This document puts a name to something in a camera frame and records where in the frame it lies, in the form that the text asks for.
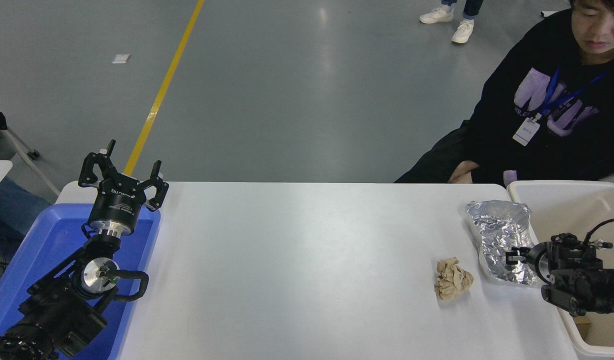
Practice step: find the grey metal wheeled leg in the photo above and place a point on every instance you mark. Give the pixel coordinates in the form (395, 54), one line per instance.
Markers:
(34, 157)

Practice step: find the blue plastic tray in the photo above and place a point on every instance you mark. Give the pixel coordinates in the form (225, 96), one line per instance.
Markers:
(52, 240)

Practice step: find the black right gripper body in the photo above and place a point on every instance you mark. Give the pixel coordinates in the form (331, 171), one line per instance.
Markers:
(532, 260)

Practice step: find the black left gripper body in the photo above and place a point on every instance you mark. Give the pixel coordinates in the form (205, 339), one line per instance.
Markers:
(117, 205)

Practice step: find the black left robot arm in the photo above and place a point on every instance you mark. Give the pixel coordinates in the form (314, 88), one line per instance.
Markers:
(62, 305)

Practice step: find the crumpled tan paper ball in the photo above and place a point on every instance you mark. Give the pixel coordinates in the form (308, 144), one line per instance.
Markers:
(453, 280)

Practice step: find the person's hand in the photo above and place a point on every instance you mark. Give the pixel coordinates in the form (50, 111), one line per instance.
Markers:
(463, 174)

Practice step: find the white paper scrap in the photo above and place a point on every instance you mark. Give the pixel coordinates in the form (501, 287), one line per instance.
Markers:
(120, 58)

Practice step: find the large pale plastic bin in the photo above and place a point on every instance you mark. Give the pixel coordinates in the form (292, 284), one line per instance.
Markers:
(577, 210)

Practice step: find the seated person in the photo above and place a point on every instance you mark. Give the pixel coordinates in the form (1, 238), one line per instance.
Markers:
(502, 125)

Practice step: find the person at table edge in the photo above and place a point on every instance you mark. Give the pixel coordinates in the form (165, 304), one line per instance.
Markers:
(12, 205)

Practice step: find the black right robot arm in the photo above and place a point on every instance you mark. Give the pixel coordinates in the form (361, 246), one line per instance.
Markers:
(587, 290)

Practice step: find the silver foil tray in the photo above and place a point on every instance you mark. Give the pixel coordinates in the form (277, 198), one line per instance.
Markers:
(497, 230)

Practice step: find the standing person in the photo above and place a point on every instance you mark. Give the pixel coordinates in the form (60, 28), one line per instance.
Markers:
(462, 31)

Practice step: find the white wheeled stand leg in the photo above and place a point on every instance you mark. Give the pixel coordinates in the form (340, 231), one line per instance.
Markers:
(548, 13)

